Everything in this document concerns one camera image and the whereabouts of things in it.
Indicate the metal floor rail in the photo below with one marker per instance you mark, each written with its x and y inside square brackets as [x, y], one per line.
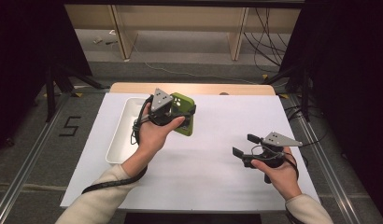
[31, 158]
[329, 174]

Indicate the person's left hand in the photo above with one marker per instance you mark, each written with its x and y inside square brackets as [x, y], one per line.
[152, 137]

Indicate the dark table grommet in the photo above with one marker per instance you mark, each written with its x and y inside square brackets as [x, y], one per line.
[224, 93]

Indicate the black metal stand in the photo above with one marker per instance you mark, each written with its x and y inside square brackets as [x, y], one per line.
[50, 93]
[305, 93]

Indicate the black curtain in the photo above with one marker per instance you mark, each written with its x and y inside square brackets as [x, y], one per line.
[351, 77]
[24, 62]

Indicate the small white floor scrap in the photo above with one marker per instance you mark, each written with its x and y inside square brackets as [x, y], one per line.
[97, 39]

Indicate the white table sheet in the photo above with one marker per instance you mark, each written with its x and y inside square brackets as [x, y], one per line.
[211, 155]

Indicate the white plastic storage box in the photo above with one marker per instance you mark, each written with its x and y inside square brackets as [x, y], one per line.
[124, 140]

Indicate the green cartoon phone case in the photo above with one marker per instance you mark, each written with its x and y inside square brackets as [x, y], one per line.
[183, 101]

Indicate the beige wooden shelf unit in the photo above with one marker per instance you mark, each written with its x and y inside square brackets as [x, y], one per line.
[180, 18]

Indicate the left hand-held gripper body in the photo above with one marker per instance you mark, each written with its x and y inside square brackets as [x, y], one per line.
[161, 101]

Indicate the yellow floor tape piece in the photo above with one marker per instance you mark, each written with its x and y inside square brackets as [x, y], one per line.
[78, 94]
[283, 96]

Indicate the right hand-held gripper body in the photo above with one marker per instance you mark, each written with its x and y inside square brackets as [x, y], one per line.
[278, 140]

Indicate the person's right hand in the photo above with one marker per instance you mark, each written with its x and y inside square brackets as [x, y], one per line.
[283, 179]

